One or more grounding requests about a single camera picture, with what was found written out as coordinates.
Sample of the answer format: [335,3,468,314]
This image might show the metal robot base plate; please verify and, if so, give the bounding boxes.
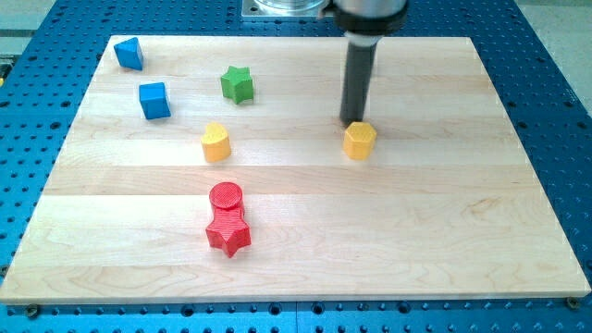
[241,0,330,19]

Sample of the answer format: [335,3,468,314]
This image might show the yellow heart block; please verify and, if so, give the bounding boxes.
[201,122,231,163]

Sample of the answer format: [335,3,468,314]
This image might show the blue cube block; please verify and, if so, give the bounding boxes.
[139,82,171,120]

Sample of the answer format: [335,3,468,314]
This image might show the yellow hexagon block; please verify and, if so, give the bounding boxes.
[342,122,377,160]

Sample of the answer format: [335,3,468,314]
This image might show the red star block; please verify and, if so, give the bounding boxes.
[205,207,252,258]

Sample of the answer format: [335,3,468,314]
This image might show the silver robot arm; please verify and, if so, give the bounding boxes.
[318,0,410,36]

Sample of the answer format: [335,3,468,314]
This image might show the wooden board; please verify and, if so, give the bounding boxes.
[1,36,590,304]

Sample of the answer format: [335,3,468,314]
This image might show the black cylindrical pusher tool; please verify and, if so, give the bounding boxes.
[339,32,380,127]

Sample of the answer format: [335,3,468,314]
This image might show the blue perforated table plate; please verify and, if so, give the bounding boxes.
[1,0,591,332]

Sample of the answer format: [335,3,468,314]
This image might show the green star block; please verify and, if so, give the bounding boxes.
[220,66,254,105]

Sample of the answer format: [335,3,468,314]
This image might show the red cylinder block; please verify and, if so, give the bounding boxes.
[209,182,244,212]

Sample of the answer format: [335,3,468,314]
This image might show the blue triangle block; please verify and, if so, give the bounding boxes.
[114,37,143,70]

